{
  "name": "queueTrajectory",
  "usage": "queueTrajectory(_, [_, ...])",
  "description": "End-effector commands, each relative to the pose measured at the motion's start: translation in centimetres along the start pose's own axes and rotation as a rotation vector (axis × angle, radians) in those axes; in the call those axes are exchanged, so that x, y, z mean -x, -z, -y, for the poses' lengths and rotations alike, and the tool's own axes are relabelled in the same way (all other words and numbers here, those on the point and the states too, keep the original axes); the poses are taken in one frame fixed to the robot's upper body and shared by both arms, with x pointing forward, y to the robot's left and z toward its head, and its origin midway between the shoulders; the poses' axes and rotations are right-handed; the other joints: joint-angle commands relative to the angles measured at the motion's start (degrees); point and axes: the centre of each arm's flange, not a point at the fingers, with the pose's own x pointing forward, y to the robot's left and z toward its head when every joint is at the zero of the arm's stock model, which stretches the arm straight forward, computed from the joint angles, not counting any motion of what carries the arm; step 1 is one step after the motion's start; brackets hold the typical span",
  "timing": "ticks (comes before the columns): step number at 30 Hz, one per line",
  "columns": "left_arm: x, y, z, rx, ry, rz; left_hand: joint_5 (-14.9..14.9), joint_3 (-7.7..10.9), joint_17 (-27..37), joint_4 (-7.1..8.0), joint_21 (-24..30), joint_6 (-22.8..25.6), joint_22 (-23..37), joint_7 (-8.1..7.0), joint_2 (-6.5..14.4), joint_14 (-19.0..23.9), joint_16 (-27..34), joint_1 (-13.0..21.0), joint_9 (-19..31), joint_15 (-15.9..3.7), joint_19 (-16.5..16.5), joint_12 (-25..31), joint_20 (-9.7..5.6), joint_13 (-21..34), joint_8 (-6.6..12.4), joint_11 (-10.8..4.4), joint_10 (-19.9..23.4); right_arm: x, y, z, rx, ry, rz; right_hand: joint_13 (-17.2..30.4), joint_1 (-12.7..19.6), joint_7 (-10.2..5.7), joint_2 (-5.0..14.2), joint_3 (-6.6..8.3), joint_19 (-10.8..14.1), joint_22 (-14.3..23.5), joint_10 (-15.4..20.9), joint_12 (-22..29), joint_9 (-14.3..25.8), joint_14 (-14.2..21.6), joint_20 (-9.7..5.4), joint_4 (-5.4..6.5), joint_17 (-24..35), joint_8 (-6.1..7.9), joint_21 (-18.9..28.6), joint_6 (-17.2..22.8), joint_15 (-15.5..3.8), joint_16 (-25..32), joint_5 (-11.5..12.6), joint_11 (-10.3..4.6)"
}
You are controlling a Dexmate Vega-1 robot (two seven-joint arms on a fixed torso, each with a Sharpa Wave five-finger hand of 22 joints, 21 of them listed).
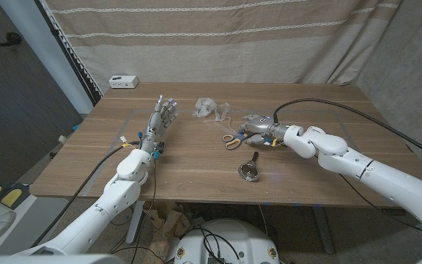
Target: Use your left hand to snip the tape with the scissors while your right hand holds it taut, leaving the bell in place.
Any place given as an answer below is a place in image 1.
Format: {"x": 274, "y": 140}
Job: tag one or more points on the white power strip box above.
{"x": 123, "y": 81}

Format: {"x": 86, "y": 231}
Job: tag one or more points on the small blue object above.
{"x": 76, "y": 127}

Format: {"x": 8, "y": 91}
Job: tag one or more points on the beige striped curtain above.
{"x": 159, "y": 44}

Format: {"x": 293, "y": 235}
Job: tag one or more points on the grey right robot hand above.
{"x": 264, "y": 126}

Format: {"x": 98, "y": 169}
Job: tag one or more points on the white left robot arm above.
{"x": 101, "y": 210}

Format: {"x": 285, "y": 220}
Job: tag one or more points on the crumpled clear tape wad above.
{"x": 203, "y": 106}

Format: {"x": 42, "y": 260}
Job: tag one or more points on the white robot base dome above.
{"x": 255, "y": 238}

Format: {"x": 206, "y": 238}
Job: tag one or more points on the white table leg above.
{"x": 135, "y": 223}

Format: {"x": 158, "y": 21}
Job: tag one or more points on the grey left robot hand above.
{"x": 158, "y": 122}

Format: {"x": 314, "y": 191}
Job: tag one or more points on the grey table leg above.
{"x": 322, "y": 231}

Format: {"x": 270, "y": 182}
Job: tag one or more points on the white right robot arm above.
{"x": 379, "y": 172}

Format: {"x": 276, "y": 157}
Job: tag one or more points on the crumpled brown paper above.
{"x": 167, "y": 223}

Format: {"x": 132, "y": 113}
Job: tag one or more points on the small white roll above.
{"x": 62, "y": 139}

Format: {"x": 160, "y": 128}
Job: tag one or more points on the black zigzag edged strip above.
{"x": 70, "y": 51}

